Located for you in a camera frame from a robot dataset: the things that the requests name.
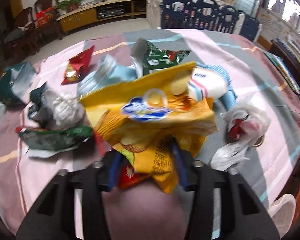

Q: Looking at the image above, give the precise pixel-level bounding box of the yellow potato chips bag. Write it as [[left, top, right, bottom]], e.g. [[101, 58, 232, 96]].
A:
[[80, 62, 218, 194]]

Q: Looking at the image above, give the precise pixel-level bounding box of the white tissue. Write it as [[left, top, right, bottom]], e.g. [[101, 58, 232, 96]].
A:
[[52, 94, 84, 129]]

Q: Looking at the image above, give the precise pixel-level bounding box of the white plastic bag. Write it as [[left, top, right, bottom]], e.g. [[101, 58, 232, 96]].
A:
[[210, 94, 271, 171]]

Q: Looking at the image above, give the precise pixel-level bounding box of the blue quilted cloth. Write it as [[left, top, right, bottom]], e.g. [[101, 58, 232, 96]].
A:
[[196, 62, 237, 111]]

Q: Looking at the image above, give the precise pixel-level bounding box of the green wrapper flat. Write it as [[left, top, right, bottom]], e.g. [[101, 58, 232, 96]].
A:
[[15, 126, 94, 159]]

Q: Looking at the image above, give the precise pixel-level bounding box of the light blue face mask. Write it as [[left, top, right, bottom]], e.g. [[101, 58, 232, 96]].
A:
[[77, 54, 137, 96]]

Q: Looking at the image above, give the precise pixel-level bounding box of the striped pink grey tablecloth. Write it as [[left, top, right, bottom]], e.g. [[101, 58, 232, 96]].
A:
[[0, 29, 300, 239]]

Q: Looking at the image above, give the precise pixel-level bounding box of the white paper cup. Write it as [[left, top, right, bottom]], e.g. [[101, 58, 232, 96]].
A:
[[188, 67, 228, 102]]

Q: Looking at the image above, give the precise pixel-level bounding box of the red snack wrapper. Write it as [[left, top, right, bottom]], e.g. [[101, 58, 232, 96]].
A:
[[61, 45, 95, 85]]

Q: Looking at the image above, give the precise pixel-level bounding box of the green snack bag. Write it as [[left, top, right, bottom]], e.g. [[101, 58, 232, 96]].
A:
[[130, 38, 191, 78]]

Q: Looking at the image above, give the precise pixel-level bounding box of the dark green paper bag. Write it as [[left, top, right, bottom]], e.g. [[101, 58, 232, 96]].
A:
[[0, 62, 40, 107]]

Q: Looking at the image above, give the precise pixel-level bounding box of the yellow TV cabinet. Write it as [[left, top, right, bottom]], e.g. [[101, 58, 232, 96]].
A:
[[57, 0, 147, 33]]

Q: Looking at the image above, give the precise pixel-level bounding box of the dark wooden armchair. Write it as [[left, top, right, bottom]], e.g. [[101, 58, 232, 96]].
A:
[[34, 0, 63, 40]]

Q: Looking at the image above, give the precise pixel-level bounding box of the red gift box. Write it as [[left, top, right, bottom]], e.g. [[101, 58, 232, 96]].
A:
[[36, 7, 56, 28]]

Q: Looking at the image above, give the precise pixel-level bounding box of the blue white playpen fence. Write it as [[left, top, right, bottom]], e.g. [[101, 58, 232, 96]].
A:
[[146, 0, 262, 42]]

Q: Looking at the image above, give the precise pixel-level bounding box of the potted green plant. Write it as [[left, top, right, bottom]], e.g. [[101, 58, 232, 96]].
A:
[[56, 0, 81, 12]]

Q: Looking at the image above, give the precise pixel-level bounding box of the stack of books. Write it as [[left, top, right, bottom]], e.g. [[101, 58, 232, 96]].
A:
[[268, 37, 300, 87]]

